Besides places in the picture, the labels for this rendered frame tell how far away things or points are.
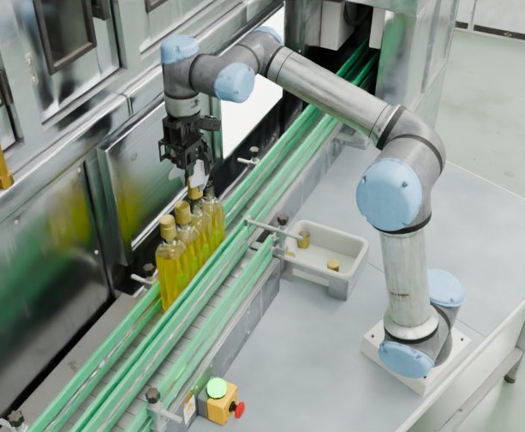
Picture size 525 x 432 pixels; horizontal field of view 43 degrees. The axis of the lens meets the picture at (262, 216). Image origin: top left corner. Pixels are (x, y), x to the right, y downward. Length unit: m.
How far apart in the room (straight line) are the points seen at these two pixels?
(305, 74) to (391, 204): 0.33
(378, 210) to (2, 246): 0.70
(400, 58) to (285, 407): 1.25
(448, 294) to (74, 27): 0.96
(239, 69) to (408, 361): 0.69
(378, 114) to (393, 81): 1.07
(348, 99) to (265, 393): 0.74
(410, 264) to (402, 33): 1.15
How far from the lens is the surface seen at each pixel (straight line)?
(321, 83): 1.34
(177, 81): 1.35
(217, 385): 1.55
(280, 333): 1.78
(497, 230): 2.19
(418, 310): 1.40
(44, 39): 1.31
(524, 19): 5.18
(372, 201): 1.20
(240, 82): 1.28
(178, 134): 1.43
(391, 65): 2.36
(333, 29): 2.52
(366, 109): 1.32
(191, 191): 1.54
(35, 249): 1.42
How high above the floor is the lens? 2.11
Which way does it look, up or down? 40 degrees down
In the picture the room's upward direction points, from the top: straight up
